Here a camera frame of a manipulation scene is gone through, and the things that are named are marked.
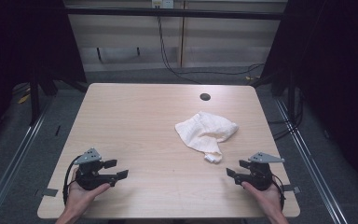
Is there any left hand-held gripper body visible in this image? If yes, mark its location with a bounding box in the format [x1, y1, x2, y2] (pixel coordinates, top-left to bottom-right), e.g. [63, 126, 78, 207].
[73, 147, 119, 191]

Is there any person's left hand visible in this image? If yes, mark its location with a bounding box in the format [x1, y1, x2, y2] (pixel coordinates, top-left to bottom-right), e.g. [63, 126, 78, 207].
[63, 167, 112, 218]

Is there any person's right hand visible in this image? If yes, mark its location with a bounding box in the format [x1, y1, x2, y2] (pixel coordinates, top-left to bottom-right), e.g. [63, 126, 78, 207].
[241, 176, 285, 217]

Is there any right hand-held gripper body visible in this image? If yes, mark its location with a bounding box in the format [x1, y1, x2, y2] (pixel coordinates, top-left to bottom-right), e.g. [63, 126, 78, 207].
[233, 151, 286, 191]

